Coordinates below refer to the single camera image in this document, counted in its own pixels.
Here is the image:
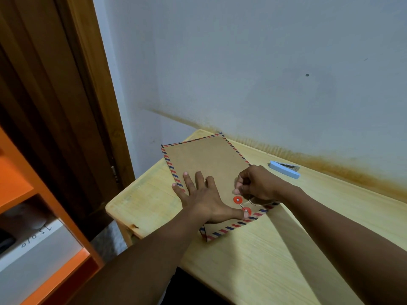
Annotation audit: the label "person's left hand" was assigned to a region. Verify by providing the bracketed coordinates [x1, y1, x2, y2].
[171, 171, 250, 225]

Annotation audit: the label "person's right hand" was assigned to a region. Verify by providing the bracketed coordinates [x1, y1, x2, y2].
[232, 165, 301, 205]

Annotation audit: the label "light blue stapler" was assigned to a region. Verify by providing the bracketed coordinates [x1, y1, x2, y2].
[268, 160, 301, 180]

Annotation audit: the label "brown envelope with striped edge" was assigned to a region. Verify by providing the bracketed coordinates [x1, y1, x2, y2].
[161, 132, 280, 242]

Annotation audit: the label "person's right forearm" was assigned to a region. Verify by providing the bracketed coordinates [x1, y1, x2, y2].
[279, 187, 407, 305]

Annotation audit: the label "person's left forearm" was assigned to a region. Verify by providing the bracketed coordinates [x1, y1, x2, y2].
[68, 209, 207, 305]

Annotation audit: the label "person's dark trousers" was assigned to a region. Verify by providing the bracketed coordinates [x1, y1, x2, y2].
[165, 266, 229, 305]

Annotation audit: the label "white box with handwriting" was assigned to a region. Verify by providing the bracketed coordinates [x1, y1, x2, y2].
[0, 219, 84, 305]

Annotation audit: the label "orange panel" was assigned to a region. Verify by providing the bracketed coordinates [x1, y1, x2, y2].
[0, 127, 105, 305]

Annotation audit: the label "dark wooden door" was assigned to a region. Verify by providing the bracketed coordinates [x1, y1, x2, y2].
[0, 0, 121, 242]

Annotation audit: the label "brown wooden door frame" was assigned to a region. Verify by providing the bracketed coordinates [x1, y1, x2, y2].
[65, 0, 136, 189]

